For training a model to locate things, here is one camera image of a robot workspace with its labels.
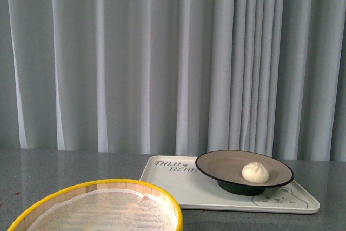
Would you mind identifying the white steamed bun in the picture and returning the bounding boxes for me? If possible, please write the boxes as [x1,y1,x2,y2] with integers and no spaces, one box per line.
[242,162,269,183]

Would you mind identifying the grey pleated curtain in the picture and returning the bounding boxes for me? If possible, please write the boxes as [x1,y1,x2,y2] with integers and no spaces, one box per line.
[1,0,345,161]

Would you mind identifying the white steamer liner cloth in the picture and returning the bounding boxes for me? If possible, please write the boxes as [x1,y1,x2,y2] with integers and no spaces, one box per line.
[29,189,180,230]

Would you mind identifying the cream rectangular bear tray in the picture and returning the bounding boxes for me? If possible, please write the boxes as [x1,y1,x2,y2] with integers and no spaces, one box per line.
[140,155,320,214]

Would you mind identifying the yellow rimmed bamboo steamer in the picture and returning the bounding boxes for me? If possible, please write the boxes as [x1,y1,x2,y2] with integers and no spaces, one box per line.
[9,179,183,230]

